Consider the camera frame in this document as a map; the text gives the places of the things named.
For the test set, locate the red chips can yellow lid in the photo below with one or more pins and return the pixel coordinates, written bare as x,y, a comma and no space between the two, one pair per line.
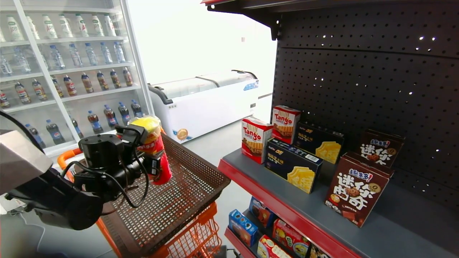
157,143

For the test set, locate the black shop shelf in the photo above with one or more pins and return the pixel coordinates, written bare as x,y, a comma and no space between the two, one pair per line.
358,79

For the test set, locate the dark snack pack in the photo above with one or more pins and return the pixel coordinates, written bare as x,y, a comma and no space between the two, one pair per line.
317,252

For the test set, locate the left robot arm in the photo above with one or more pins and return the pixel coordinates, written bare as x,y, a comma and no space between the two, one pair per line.
53,200

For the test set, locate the dark blue biscuit box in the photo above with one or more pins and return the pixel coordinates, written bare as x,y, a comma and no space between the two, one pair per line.
321,143
292,166

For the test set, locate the row of brown drink bottles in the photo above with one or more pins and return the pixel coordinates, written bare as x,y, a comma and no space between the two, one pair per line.
70,86

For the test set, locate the row of water bottles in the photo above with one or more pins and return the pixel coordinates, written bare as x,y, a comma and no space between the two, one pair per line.
71,55

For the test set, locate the brown cookie box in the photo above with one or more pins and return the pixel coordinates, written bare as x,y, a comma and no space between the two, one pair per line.
382,148
355,190

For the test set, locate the glass door drink cooler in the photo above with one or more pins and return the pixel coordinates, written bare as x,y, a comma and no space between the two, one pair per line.
53,43

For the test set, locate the row of dark cola bottles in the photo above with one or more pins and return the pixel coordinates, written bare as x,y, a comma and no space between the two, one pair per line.
93,122

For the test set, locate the blue cookie box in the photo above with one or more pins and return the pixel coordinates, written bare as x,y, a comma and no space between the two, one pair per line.
262,213
242,227

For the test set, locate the white chest freezer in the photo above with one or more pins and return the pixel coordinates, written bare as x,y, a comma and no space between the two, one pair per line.
204,107

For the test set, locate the orange shopping cart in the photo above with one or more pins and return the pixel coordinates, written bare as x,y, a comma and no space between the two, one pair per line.
172,204

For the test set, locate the red wafer box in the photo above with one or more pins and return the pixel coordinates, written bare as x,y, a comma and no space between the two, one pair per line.
285,123
254,139

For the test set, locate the red yellow snack pack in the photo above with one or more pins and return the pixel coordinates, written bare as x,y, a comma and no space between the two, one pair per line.
270,249

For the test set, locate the row of white bottles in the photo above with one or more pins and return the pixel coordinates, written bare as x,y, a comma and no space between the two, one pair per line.
64,27

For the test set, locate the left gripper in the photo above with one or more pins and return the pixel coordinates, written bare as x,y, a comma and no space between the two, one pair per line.
141,168

